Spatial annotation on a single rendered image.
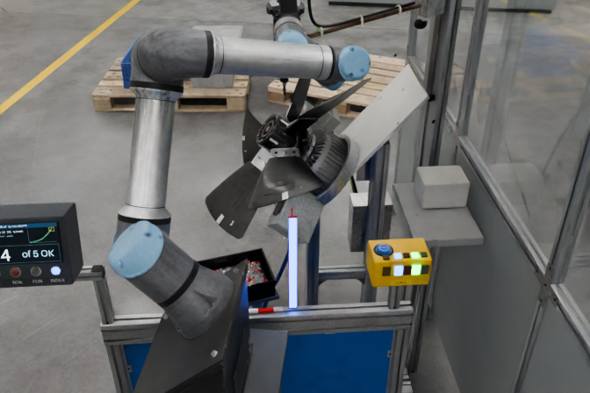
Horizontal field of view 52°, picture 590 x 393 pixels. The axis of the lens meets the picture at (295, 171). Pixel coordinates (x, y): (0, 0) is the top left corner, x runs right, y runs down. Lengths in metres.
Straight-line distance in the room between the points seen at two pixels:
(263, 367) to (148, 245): 0.45
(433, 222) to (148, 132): 1.19
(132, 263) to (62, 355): 1.84
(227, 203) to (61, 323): 1.40
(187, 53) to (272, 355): 0.74
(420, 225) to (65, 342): 1.74
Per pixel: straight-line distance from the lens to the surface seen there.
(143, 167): 1.35
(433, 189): 2.22
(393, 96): 2.06
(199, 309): 1.26
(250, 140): 2.23
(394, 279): 1.72
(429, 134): 2.41
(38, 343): 3.13
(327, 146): 1.97
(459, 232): 2.18
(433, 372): 2.86
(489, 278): 2.27
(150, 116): 1.35
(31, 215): 1.66
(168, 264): 1.24
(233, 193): 2.03
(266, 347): 1.54
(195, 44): 1.23
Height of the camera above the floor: 2.15
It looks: 32 degrees down
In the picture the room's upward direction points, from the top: straight up
